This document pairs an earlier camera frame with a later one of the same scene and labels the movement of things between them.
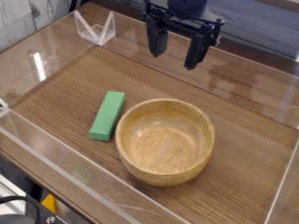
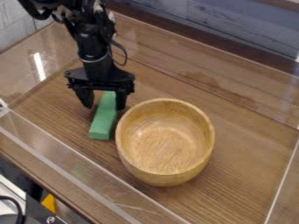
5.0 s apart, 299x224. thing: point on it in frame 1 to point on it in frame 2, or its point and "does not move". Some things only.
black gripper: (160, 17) to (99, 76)
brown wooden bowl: (164, 138) does not move
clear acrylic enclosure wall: (166, 144) does not move
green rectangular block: (104, 125) does not move
